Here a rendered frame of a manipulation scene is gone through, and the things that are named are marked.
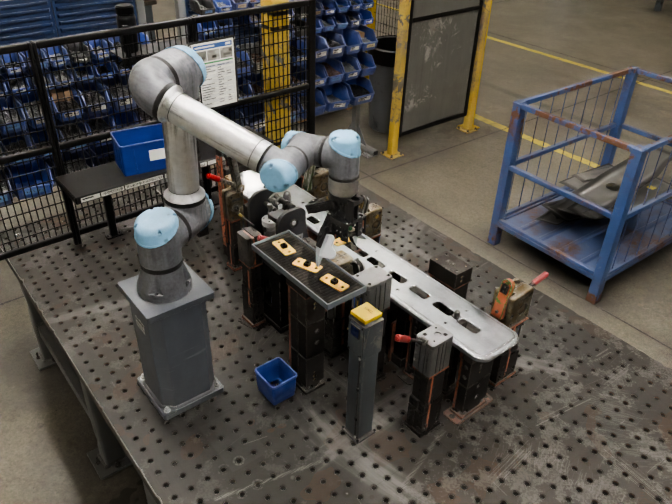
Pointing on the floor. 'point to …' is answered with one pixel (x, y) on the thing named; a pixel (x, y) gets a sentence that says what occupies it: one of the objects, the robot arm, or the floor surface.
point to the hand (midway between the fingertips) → (335, 254)
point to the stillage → (591, 194)
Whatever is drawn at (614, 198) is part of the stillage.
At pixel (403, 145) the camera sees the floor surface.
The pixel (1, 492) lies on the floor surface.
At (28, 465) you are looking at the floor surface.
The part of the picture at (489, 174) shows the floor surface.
